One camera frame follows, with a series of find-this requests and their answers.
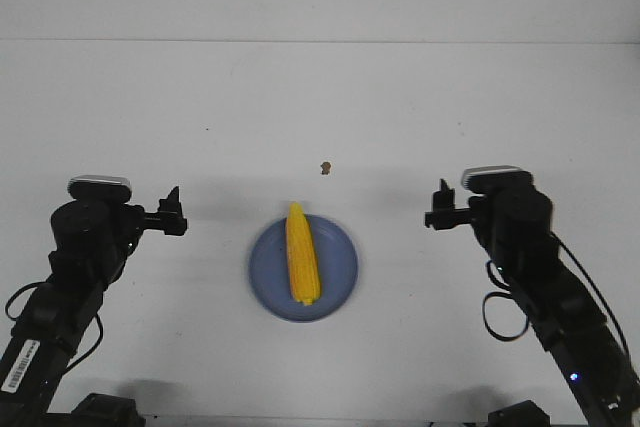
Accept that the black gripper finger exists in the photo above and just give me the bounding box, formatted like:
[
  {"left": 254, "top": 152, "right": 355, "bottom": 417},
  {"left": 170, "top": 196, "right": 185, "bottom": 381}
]
[
  {"left": 158, "top": 198, "right": 173, "bottom": 220},
  {"left": 432, "top": 190, "right": 443, "bottom": 212},
  {"left": 438, "top": 178, "right": 455, "bottom": 211},
  {"left": 168, "top": 186, "right": 181, "bottom": 218}
]

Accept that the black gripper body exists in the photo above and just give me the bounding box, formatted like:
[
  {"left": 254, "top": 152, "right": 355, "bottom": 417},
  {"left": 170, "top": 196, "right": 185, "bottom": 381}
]
[
  {"left": 134, "top": 205, "right": 188, "bottom": 236},
  {"left": 424, "top": 208, "right": 473, "bottom": 230}
]

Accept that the blue round plate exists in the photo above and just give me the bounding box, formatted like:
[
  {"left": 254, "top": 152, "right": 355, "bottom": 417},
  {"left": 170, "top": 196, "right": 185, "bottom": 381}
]
[{"left": 248, "top": 212, "right": 359, "bottom": 322}]

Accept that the yellow corn cob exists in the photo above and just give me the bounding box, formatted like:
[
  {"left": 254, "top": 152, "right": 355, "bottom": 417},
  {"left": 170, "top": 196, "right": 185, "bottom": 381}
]
[{"left": 285, "top": 202, "right": 321, "bottom": 306}]

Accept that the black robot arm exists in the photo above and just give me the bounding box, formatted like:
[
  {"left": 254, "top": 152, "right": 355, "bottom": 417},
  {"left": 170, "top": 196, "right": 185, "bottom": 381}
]
[
  {"left": 425, "top": 169, "right": 639, "bottom": 426},
  {"left": 1, "top": 175, "right": 188, "bottom": 426}
]

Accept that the small brown table mark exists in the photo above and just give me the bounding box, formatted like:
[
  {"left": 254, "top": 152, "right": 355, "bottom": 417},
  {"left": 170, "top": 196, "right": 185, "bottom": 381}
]
[{"left": 320, "top": 161, "right": 332, "bottom": 175}]

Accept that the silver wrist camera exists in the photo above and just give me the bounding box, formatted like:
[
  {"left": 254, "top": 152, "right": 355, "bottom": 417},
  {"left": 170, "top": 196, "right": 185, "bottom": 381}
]
[
  {"left": 67, "top": 174, "right": 132, "bottom": 204},
  {"left": 461, "top": 165, "right": 533, "bottom": 194}
]

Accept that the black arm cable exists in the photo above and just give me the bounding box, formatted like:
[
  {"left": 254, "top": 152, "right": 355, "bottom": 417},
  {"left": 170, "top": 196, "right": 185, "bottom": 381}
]
[
  {"left": 482, "top": 234, "right": 632, "bottom": 363},
  {"left": 3, "top": 281, "right": 105, "bottom": 373}
]

